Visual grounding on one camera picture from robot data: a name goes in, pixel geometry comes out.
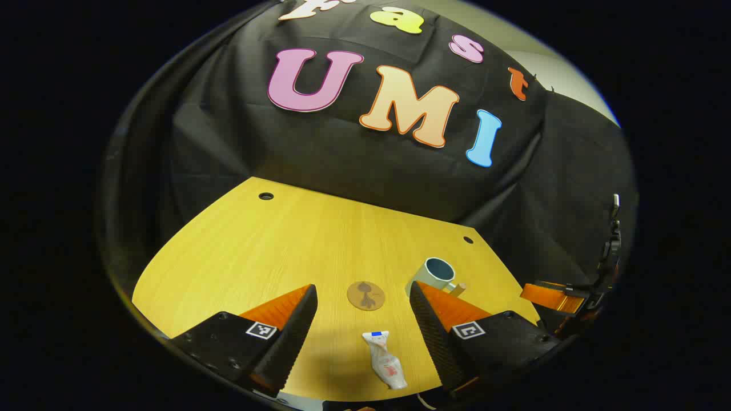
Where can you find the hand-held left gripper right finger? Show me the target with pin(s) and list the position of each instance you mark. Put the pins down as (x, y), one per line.
(434, 337)

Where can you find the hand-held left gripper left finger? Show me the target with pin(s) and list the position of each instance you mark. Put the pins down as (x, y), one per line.
(291, 337)

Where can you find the white toothpaste tube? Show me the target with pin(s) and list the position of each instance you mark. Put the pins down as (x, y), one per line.
(384, 359)

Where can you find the round cork coaster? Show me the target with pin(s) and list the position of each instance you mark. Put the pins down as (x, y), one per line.
(365, 295)

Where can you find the pale blue cup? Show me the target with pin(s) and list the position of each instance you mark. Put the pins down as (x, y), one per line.
(431, 277)

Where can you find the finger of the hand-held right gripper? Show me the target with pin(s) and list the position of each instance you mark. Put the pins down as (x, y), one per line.
(548, 297)

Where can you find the black backdrop cloth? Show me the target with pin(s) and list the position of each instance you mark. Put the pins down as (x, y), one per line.
(342, 154)

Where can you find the wooden desktop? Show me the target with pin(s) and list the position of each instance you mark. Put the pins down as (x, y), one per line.
(274, 251)

